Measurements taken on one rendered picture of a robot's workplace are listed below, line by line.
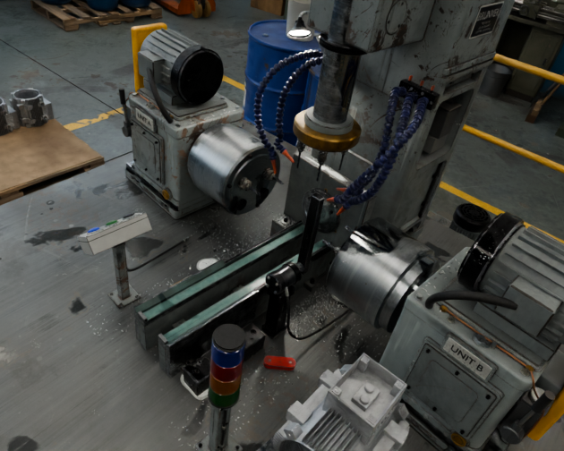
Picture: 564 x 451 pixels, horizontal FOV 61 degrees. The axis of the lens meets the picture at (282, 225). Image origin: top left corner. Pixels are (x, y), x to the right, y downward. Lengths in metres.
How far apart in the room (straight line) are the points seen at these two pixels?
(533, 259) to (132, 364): 0.97
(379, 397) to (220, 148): 0.87
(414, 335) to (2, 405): 0.97
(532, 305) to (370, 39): 0.63
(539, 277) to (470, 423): 0.37
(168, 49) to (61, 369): 0.98
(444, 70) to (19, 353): 1.29
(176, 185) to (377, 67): 0.75
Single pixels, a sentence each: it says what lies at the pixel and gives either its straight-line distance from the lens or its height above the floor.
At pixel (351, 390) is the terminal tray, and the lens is 0.97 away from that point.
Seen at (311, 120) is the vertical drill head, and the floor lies 1.35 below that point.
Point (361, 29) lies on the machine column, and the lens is 1.14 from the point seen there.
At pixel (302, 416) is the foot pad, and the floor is 1.08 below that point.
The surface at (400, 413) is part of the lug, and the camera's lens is 1.01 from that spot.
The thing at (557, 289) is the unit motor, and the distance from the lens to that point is 1.03.
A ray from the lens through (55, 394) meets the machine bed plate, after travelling 1.34.
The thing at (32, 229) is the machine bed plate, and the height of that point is 0.80.
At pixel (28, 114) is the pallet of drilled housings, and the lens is 3.69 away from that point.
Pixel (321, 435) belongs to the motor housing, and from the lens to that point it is 0.94.
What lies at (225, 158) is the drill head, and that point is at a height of 1.13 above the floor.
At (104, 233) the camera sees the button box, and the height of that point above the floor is 1.08.
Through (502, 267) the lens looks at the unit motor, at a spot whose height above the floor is 1.31.
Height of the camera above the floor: 1.91
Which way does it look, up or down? 39 degrees down
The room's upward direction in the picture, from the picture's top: 9 degrees clockwise
